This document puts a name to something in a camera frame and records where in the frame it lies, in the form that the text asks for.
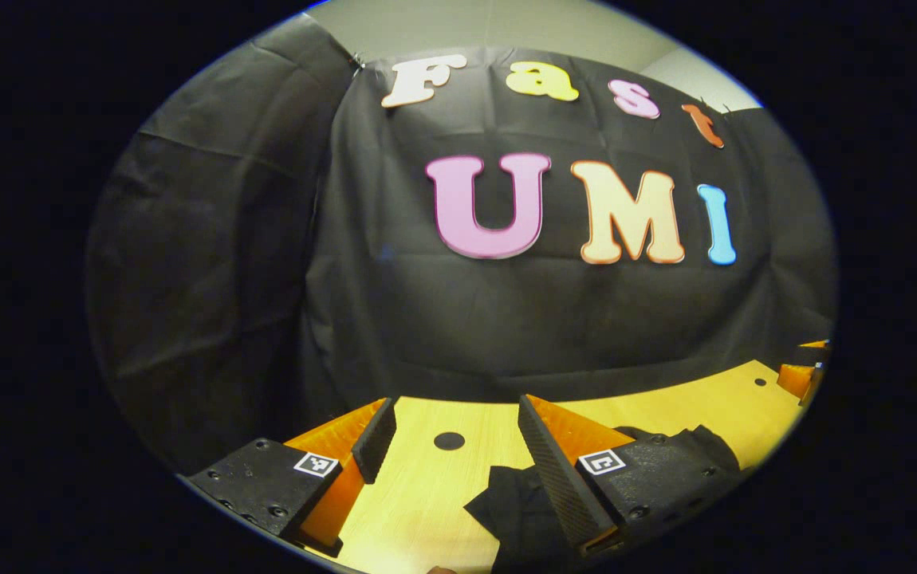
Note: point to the black backdrop cloth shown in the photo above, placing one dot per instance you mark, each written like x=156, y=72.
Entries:
x=506, y=319

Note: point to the large black table grommet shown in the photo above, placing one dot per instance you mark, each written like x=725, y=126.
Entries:
x=449, y=441

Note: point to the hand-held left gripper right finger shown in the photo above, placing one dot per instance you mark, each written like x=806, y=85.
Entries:
x=558, y=470

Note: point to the black garment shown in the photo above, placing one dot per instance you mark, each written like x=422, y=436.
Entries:
x=514, y=510

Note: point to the small black cloth clip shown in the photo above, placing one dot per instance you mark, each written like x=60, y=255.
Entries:
x=357, y=60

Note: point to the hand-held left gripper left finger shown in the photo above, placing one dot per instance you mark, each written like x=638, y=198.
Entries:
x=375, y=438

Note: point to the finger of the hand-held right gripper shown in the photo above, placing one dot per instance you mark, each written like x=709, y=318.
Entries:
x=797, y=379

